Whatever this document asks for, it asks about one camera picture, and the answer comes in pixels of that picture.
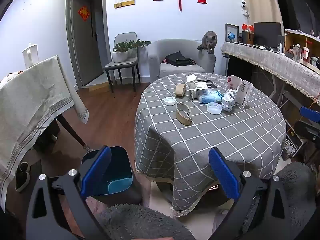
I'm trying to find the wooden shelf box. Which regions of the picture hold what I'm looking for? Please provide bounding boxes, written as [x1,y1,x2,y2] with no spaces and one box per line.
[284,29,320,74]

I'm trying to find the red door sticker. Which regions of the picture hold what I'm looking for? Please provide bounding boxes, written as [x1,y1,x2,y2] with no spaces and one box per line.
[77,6,90,22]

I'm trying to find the dark blue waste bin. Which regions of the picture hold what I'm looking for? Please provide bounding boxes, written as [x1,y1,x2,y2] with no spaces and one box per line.
[81,146,143,205]

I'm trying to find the large white round lid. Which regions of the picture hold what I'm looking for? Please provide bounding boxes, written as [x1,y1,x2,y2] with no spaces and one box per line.
[206,102,222,115]

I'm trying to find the black packet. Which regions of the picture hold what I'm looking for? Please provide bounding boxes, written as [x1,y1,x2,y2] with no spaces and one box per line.
[197,79,218,90]

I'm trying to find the open white box red label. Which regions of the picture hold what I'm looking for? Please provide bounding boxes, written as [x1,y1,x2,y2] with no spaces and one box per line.
[225,75,254,109]

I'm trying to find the brown wooden box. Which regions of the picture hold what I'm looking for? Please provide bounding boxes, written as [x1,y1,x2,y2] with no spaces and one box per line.
[242,31,254,44]

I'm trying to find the beige fringed desk cloth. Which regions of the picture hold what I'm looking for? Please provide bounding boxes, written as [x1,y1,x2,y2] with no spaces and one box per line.
[221,41,320,105]

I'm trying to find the dark shoe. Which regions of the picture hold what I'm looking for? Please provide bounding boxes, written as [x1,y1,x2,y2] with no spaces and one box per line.
[15,162,31,193]

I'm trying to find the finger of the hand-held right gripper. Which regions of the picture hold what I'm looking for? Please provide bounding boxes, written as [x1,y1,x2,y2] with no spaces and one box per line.
[296,120,320,143]
[299,106,320,123]

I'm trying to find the blue face mask packet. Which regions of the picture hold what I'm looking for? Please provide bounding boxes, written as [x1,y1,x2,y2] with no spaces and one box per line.
[199,90,224,105]

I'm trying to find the black monitor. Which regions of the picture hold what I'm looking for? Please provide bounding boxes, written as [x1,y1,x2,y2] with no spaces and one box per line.
[253,22,282,47]

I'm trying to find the dark wooden table leg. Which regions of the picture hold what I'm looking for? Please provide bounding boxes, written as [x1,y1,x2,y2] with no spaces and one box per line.
[58,114,93,153]

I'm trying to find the grey cat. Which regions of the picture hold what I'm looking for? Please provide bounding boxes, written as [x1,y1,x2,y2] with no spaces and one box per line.
[197,31,218,54]

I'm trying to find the grey fleece pants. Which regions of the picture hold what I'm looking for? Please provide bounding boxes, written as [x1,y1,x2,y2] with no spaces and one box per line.
[99,161,317,240]

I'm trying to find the grey armchair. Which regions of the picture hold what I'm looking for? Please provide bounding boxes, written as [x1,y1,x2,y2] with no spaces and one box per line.
[147,39,217,83]

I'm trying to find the beige curtain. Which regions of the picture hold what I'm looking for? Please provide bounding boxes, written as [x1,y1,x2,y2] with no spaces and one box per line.
[241,0,284,30]

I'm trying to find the grey chair black legs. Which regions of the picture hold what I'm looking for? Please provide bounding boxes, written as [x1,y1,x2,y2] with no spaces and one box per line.
[104,32,141,93]

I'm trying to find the white kettle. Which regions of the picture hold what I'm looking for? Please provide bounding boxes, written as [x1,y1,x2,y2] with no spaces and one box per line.
[22,43,40,69]

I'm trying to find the black bag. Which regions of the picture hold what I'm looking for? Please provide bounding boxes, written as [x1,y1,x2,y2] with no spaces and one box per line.
[164,51,195,67]

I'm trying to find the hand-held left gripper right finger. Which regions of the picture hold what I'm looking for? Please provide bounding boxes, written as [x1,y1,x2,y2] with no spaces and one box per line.
[208,147,298,240]

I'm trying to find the grey checked tablecloth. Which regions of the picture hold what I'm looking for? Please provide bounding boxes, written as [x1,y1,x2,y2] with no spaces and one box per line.
[134,72,287,217]

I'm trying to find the picture frame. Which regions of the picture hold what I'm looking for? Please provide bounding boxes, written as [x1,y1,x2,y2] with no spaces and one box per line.
[225,23,239,43]

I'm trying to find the beige tablecloth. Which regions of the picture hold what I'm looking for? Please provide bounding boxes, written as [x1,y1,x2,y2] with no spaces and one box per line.
[0,55,90,213]

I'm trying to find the white plastic packet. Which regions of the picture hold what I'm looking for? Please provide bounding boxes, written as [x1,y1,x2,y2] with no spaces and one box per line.
[191,89,208,102]

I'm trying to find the grey door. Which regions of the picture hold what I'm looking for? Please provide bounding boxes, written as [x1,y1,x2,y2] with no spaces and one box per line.
[66,0,108,88]

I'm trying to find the flat cardboard piece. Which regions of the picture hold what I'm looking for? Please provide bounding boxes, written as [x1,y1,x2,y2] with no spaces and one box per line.
[81,81,112,90]

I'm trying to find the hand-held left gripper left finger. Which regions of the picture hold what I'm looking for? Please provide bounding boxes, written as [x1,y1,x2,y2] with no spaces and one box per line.
[26,145,112,240]

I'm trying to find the crumpled white paper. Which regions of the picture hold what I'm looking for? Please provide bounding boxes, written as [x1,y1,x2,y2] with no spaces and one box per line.
[221,90,237,112]

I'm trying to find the flattened brown cardboard roll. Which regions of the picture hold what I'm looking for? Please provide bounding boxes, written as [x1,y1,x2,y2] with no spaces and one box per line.
[176,102,192,126]

